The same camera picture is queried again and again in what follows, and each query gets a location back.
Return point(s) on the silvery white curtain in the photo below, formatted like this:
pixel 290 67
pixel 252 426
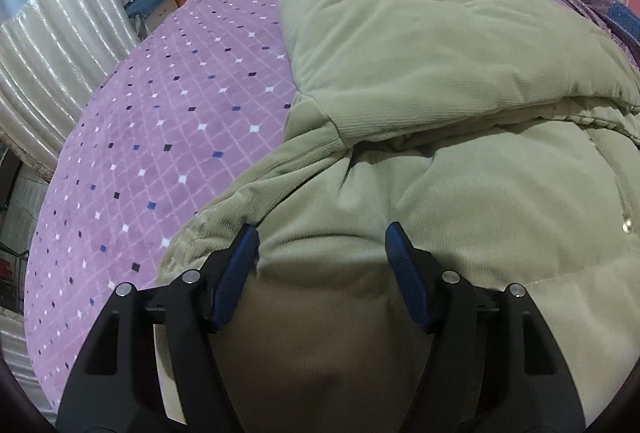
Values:
pixel 50 63
pixel 20 363

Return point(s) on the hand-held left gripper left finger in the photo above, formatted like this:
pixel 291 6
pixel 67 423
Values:
pixel 235 278

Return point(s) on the bed with purple diamond-print bedspread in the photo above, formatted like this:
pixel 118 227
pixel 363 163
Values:
pixel 150 113

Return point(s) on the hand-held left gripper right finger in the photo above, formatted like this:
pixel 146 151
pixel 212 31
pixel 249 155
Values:
pixel 410 283

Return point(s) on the olive green puffer jacket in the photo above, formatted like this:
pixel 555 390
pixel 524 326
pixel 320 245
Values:
pixel 450 88

